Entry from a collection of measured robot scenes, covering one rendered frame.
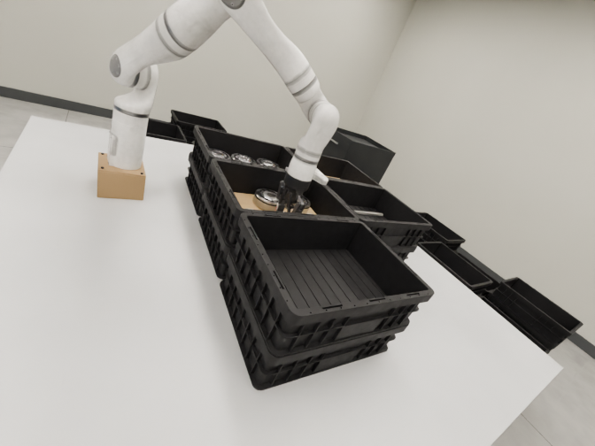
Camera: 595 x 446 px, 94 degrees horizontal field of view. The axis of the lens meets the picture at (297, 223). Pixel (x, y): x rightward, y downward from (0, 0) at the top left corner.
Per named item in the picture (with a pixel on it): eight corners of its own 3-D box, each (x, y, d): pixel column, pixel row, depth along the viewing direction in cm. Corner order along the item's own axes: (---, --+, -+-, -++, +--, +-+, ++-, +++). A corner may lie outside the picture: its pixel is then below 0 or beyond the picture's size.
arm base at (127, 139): (109, 167, 85) (115, 111, 78) (106, 155, 91) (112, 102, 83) (142, 172, 91) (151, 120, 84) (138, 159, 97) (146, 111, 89)
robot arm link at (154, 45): (157, -1, 61) (193, 18, 69) (101, 55, 76) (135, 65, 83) (168, 43, 62) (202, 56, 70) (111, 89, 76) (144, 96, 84)
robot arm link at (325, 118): (322, 169, 74) (313, 157, 81) (347, 111, 67) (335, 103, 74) (298, 162, 72) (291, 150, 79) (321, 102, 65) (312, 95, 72)
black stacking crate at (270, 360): (251, 397, 53) (271, 360, 48) (216, 283, 74) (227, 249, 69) (388, 353, 76) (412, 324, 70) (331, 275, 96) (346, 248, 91)
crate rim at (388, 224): (358, 226, 87) (361, 220, 86) (312, 181, 108) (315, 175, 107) (430, 230, 109) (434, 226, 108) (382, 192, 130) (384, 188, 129)
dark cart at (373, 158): (310, 227, 274) (351, 140, 233) (289, 203, 304) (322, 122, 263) (354, 228, 310) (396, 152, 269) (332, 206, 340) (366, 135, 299)
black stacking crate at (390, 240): (344, 249, 92) (360, 221, 86) (305, 203, 112) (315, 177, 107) (417, 249, 114) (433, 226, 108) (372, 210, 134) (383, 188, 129)
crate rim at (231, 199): (235, 219, 65) (238, 211, 64) (208, 165, 86) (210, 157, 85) (358, 226, 87) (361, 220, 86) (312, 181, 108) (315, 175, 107)
